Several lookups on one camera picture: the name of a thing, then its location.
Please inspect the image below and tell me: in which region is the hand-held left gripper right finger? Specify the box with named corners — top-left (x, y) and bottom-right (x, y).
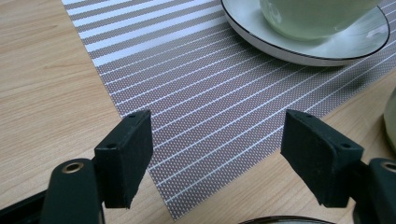
top-left (279, 108), bottom-right (365, 209)

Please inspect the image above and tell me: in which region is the white plate with black rim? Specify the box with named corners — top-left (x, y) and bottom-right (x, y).
top-left (219, 0), bottom-right (391, 67)
top-left (237, 215), bottom-right (335, 224)

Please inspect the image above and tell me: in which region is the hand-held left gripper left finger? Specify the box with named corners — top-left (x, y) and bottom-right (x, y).
top-left (93, 109), bottom-right (154, 209)

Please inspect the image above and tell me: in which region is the striped placemat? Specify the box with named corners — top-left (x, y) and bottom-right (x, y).
top-left (61, 0), bottom-right (396, 221)

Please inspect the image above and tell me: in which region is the green bowl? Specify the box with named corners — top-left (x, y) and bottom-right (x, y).
top-left (259, 0), bottom-right (382, 41)
top-left (383, 87), bottom-right (396, 153)

